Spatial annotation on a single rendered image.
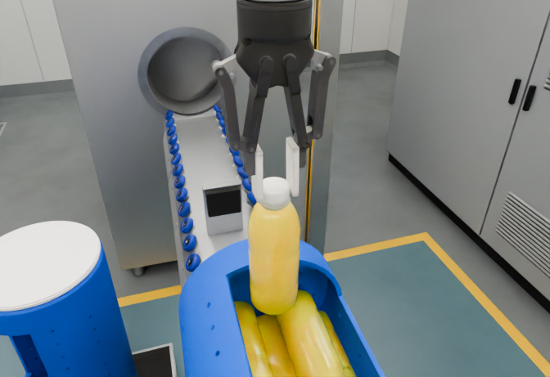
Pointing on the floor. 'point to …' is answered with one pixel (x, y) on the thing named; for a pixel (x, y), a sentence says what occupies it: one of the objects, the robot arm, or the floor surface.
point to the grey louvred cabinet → (480, 109)
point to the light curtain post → (315, 152)
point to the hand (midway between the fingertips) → (275, 170)
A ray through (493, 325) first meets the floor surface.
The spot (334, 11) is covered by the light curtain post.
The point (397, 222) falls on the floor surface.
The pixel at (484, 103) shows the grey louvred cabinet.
